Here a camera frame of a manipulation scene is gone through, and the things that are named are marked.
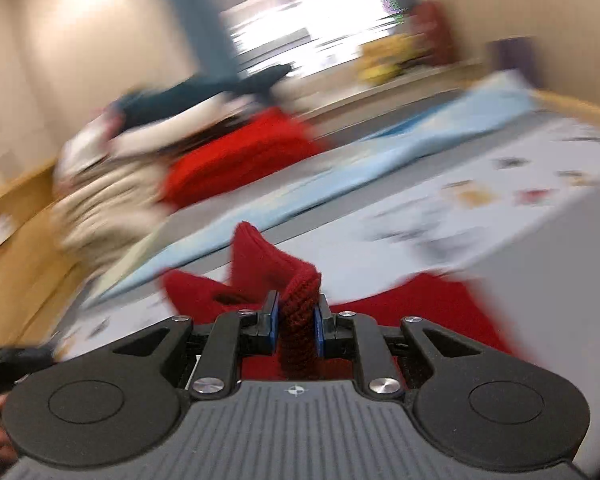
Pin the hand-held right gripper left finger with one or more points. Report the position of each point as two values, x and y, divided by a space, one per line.
275 321

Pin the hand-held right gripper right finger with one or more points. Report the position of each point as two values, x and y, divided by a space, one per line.
318 326

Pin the red knit sweater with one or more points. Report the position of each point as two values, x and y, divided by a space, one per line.
265 260

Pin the white printed sheet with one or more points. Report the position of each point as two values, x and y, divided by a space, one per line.
430 210

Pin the folded red cloth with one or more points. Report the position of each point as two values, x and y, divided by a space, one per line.
235 160

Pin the light blue cloth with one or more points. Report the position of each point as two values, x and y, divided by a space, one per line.
360 165

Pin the cream knit cloth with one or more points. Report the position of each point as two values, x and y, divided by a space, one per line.
110 205

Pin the grey blanket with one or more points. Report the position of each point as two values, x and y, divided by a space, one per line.
555 310

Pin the dark teal cloth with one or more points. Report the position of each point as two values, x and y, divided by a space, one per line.
180 97

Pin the beige window ledge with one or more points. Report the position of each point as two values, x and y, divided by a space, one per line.
395 85

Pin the yellow object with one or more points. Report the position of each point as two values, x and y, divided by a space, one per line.
392 60

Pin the window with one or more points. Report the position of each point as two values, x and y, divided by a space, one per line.
310 25

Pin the dark red object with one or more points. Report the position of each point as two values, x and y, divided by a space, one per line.
434 32

